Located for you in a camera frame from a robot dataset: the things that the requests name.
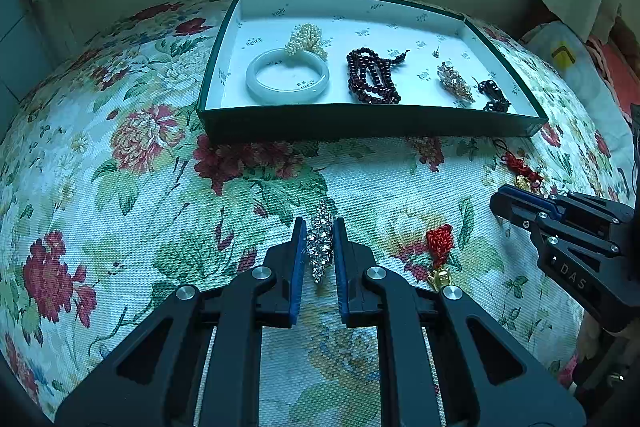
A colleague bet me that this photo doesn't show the white jade bangle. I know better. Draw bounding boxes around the white jade bangle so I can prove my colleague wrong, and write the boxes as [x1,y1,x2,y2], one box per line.
[245,48,330,104]

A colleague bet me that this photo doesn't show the dark red bead bracelet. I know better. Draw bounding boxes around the dark red bead bracelet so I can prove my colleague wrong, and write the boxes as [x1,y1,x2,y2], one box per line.
[346,47,412,104]

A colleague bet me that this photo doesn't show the black cable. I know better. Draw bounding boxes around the black cable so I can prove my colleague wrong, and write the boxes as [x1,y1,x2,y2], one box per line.
[616,104,640,204]

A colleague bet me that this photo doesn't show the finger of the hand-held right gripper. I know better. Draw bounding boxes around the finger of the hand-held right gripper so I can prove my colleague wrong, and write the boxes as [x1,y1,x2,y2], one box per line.
[497,185,635,224]
[489,193,626,258]

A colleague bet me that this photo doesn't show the black bead earrings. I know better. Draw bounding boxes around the black bead earrings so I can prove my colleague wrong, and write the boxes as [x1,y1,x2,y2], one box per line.
[472,78,512,112]

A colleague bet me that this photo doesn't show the white pillow with yellow mark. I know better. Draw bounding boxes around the white pillow with yellow mark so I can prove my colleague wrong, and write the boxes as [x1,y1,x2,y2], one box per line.
[520,20,637,170]

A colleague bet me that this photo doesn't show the floral bedsheet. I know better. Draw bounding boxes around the floral bedsheet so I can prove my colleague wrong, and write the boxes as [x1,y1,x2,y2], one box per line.
[0,0,632,427]

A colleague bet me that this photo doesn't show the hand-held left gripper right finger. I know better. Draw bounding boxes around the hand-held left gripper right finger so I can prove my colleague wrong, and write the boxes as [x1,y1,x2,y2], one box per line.
[333,217,587,427]

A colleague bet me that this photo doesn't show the dark green shallow box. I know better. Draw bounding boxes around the dark green shallow box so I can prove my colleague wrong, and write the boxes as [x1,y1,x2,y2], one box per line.
[196,0,549,148]

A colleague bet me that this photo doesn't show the silver rhinestone hair clip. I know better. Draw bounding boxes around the silver rhinestone hair clip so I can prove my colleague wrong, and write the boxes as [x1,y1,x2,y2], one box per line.
[306,199,336,284]

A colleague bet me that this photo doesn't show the pink blanket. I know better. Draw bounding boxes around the pink blanket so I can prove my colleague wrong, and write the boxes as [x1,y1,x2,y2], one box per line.
[585,32,640,112]

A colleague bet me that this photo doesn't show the brown headboard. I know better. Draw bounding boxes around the brown headboard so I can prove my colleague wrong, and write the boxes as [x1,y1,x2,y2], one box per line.
[614,4,640,52]

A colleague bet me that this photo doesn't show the glossy wardrobe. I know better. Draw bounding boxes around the glossy wardrobe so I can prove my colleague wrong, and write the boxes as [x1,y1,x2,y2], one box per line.
[0,0,57,108]

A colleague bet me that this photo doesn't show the gold crystal brooch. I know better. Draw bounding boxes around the gold crystal brooch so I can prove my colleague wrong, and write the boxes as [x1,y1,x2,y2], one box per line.
[436,61,476,104]

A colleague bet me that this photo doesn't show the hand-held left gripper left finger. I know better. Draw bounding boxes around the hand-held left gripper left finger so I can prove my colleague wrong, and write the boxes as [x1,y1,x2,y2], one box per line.
[54,217,307,427]

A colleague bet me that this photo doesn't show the red knot charm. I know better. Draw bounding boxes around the red knot charm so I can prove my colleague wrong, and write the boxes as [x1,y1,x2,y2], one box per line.
[492,138,546,195]
[425,224,455,293]

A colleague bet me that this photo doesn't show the pearl cluster ornament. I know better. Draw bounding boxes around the pearl cluster ornament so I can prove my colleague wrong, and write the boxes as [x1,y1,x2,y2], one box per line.
[284,23,329,60]

